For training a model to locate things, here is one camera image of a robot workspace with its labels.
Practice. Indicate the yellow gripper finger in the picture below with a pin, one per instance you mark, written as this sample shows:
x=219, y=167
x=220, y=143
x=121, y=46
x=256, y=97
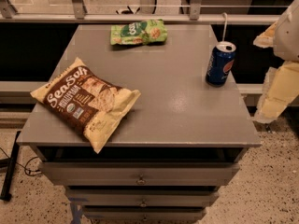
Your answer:
x=280, y=88
x=265, y=39

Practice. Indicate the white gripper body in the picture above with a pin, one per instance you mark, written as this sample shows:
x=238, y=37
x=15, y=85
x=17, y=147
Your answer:
x=288, y=34

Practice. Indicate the green rice chip bag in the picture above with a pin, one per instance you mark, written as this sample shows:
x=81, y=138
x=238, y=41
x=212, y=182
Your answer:
x=138, y=32

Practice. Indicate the blue pepsi can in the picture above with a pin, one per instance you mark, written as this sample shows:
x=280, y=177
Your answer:
x=220, y=63

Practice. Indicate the yellow brown SeaSalt chip bag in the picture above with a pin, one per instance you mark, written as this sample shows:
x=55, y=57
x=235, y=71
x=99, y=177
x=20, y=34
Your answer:
x=92, y=106

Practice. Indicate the grey drawer cabinet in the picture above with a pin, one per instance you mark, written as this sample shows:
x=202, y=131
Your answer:
x=177, y=119

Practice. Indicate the bottom grey drawer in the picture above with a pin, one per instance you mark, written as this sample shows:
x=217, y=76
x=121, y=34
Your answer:
x=144, y=214

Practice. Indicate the grey drawer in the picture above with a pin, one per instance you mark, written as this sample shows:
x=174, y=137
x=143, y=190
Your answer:
x=139, y=174
x=144, y=214
x=142, y=197

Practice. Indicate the middle grey drawer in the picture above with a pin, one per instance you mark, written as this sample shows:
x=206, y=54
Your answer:
x=142, y=197

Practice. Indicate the top grey drawer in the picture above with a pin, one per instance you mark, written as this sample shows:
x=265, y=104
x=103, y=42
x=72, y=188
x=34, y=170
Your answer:
x=139, y=174

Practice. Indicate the grey metal railing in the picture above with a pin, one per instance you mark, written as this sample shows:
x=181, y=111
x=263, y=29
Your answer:
x=115, y=11

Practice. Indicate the black floor stand bar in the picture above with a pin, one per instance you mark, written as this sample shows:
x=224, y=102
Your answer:
x=10, y=163

